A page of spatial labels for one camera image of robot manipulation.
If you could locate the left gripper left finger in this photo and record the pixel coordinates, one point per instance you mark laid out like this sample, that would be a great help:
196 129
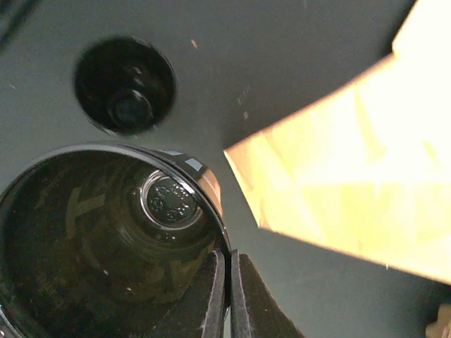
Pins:
200 311

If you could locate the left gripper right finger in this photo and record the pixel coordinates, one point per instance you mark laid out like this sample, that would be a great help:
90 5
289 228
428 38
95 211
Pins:
254 312

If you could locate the black paper cup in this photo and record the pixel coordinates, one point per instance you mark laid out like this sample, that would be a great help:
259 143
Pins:
103 240

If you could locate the orange paper bag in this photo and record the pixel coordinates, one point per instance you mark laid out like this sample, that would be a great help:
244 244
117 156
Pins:
366 170

